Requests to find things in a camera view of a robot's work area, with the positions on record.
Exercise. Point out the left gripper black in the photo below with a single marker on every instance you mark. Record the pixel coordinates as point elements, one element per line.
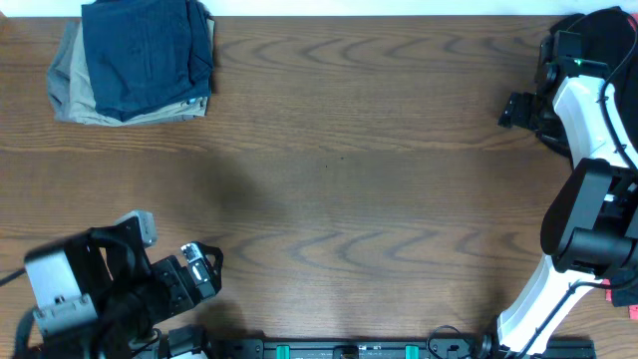
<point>186,278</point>

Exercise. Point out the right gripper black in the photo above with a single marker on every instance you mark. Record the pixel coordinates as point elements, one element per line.
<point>516,111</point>

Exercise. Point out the navy blue shorts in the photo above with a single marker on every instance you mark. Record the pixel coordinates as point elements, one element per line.
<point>143,55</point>

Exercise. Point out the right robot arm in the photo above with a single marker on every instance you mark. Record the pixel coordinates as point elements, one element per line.
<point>589,233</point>

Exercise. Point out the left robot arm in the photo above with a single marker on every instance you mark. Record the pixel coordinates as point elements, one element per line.
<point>99,296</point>

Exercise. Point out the black garment pile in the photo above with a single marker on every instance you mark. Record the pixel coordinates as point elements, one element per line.
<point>590,27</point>

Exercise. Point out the red garment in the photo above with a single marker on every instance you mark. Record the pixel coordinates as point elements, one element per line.
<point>632,311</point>

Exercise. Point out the folded khaki shorts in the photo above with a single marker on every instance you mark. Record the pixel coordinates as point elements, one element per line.
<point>82,108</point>

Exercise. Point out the grey folded garment underneath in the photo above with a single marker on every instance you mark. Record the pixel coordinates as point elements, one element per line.
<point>58,74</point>

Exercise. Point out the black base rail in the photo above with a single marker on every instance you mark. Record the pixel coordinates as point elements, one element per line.
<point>445,347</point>

